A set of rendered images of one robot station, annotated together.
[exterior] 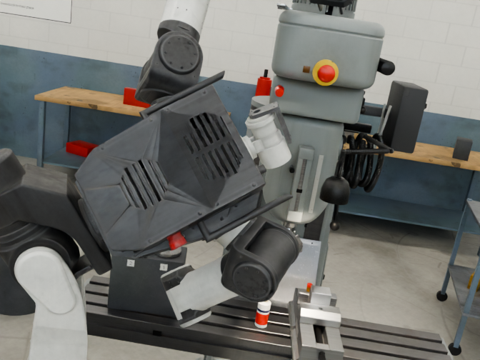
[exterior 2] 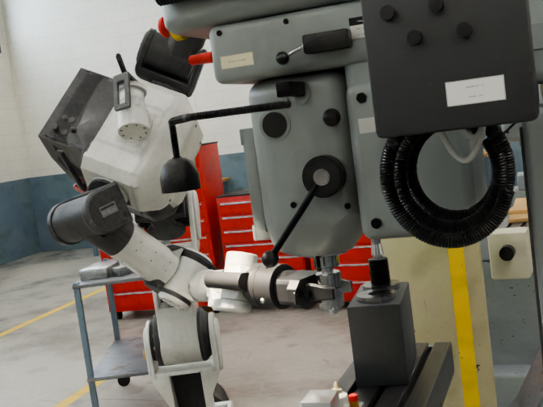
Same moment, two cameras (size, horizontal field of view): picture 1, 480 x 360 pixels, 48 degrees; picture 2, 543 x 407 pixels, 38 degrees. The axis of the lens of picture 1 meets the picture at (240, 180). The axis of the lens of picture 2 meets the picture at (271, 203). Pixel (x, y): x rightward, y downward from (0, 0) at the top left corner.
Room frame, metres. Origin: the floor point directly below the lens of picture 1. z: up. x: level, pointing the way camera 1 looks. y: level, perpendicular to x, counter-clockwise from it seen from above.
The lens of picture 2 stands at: (1.91, -1.55, 1.55)
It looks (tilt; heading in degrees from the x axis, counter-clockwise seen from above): 6 degrees down; 109
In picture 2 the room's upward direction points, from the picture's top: 8 degrees counter-clockwise
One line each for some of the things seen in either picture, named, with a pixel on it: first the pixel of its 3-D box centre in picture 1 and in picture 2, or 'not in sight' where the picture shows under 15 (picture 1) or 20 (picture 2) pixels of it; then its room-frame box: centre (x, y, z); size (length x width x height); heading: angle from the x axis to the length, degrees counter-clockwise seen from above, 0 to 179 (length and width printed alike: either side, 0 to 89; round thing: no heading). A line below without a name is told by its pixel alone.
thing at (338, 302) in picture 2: not in sight; (330, 291); (1.53, -0.17, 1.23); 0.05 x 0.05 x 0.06
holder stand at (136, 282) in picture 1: (148, 275); (383, 329); (1.54, 0.24, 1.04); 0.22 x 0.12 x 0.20; 93
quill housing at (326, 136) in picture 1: (301, 164); (316, 163); (1.54, -0.17, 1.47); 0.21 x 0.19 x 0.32; 88
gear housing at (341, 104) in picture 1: (313, 92); (322, 44); (1.57, -0.17, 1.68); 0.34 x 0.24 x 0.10; 178
